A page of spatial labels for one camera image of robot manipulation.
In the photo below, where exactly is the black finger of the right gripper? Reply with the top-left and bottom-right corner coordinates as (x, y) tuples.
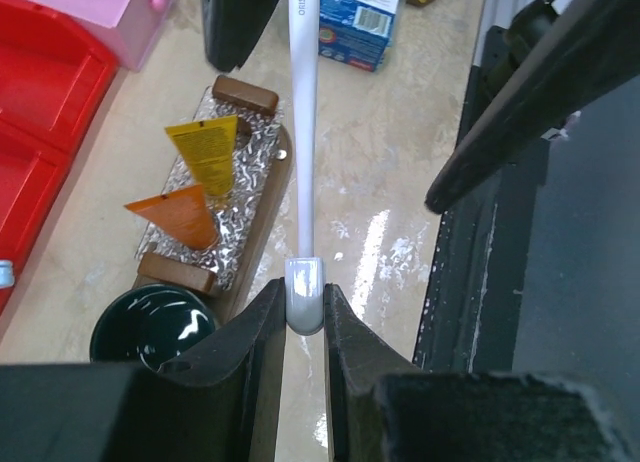
(425, 0), (639, 214)

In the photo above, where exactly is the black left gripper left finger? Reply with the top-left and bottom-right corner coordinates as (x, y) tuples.
(1, 279), (286, 461)

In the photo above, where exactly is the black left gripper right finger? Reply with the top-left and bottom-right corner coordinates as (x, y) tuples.
(323, 284), (635, 461)

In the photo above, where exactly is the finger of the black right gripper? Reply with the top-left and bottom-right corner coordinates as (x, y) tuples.
(200, 0), (280, 73)

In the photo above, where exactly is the dark green mug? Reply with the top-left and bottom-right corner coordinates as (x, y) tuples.
(89, 284), (217, 371)

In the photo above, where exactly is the clear acrylic toothbrush holder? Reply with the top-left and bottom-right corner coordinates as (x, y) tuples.
(127, 75), (291, 297)

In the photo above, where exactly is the yellow toothpaste tube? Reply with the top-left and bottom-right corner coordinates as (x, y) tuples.
(165, 115), (238, 210)

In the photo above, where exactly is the white toothbrush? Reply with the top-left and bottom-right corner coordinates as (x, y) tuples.
(285, 0), (325, 336)

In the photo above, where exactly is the orange toothpaste tube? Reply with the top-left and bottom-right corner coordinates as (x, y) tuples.
(124, 184), (218, 250)

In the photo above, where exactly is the oval wooden tray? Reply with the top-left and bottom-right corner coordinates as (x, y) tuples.
(130, 124), (294, 328)

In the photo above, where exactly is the pink drawer box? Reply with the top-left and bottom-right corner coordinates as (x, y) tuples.
(28, 0), (175, 71)

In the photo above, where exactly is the green blue carton box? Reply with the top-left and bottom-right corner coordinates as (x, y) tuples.
(319, 0), (405, 72)

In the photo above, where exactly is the red bin middle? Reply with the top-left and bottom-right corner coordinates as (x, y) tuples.
(0, 0), (119, 158)

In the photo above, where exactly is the red bin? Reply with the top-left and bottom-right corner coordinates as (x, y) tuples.
(0, 116), (64, 328)
(0, 0), (119, 158)

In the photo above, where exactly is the red bin left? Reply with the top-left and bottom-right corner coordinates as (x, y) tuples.
(0, 116), (64, 328)

